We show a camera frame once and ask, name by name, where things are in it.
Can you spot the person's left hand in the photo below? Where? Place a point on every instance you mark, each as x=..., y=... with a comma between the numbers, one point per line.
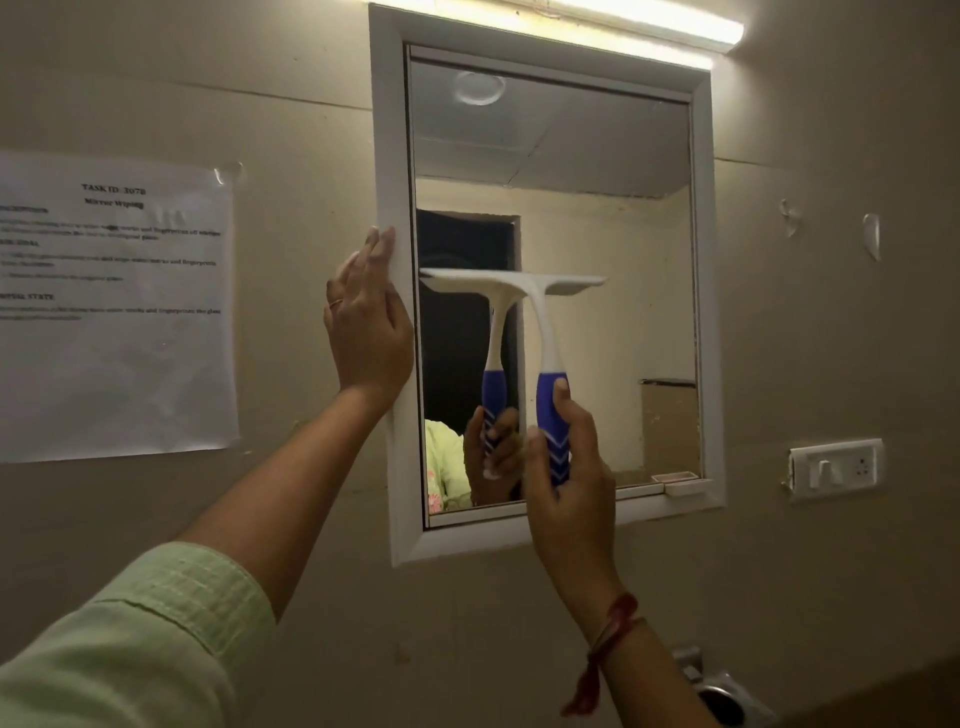
x=367, y=337

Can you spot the person's right hand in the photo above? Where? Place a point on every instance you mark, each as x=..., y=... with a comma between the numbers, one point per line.
x=574, y=510

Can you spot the person's right thumb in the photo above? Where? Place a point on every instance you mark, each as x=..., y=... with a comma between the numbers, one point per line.
x=536, y=457

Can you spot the person's left middle finger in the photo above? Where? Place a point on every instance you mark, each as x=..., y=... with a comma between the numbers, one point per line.
x=370, y=259

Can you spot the person's left thumb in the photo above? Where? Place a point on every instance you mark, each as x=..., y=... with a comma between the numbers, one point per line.
x=400, y=315

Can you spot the white and blue squeegee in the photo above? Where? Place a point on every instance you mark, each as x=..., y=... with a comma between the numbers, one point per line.
x=551, y=285

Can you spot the white framed wall mirror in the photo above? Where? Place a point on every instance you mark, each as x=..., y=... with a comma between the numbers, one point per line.
x=600, y=225

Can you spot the person's left forearm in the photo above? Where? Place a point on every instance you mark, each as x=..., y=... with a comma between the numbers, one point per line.
x=300, y=480

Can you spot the person's right forearm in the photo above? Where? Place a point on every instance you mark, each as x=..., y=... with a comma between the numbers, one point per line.
x=652, y=675

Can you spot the white printed paper sheet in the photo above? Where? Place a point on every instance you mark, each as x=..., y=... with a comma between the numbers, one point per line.
x=112, y=360

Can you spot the chrome tap fixture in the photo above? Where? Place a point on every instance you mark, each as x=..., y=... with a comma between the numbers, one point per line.
x=727, y=697

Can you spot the white tube light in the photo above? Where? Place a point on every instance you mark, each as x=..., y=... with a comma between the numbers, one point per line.
x=645, y=21

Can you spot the light green shirt sleeve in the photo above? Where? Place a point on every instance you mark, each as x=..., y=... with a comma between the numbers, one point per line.
x=135, y=645

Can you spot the clear wall hook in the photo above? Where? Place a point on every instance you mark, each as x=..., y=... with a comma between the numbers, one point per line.
x=789, y=217
x=871, y=236
x=227, y=174

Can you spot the white switch socket plate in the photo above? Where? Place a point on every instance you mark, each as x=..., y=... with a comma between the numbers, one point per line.
x=836, y=469

